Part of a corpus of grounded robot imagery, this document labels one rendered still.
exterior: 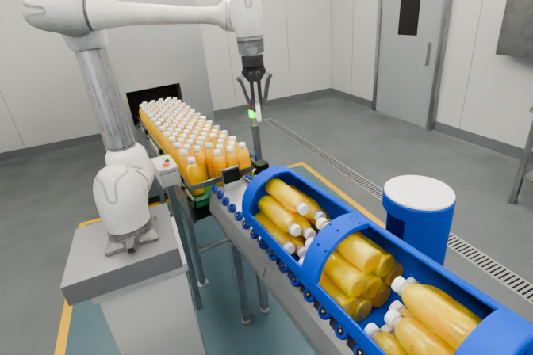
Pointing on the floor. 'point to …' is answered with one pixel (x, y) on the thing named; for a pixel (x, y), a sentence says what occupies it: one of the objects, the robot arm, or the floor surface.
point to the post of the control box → (184, 245)
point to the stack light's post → (256, 142)
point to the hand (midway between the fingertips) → (258, 111)
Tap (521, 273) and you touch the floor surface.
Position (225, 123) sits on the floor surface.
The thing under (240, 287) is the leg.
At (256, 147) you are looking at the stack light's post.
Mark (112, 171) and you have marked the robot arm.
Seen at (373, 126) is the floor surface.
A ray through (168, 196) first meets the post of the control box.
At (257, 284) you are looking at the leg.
